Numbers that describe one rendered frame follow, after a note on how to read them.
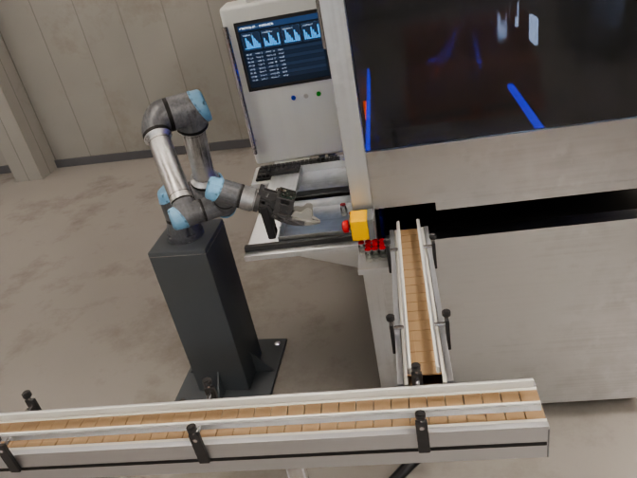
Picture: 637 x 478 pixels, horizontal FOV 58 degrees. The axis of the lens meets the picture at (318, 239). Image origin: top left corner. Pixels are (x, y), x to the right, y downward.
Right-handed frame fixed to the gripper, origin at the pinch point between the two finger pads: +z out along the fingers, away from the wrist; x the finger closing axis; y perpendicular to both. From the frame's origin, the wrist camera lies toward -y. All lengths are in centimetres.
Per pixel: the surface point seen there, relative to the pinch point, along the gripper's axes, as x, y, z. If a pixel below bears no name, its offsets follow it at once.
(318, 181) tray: 60, -16, 0
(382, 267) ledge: -7.8, -4.7, 23.4
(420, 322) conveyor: -42, 4, 30
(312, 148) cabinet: 107, -22, -5
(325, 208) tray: 35.8, -13.4, 4.4
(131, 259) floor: 162, -161, -102
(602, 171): 6, 40, 77
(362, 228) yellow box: -3.4, 4.6, 14.0
